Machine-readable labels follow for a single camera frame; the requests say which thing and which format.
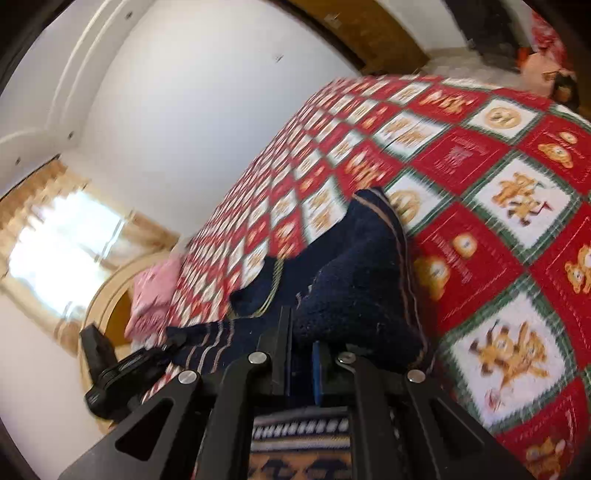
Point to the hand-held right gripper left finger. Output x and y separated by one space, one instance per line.
282 350

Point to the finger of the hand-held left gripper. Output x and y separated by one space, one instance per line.
147 356

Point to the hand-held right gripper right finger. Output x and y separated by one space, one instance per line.
317 374

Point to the navy knitted sweater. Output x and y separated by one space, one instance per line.
360 277

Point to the pink folded cloth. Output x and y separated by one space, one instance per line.
152 295

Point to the wooden arched headboard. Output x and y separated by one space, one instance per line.
104 286

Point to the beige window curtain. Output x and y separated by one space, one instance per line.
152 230

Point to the red green printed blanket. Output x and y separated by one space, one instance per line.
461 230

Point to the wooden door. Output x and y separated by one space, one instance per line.
369 32

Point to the dark cabinet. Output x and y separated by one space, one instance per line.
498 32

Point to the red printed cloth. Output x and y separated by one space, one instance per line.
549 32

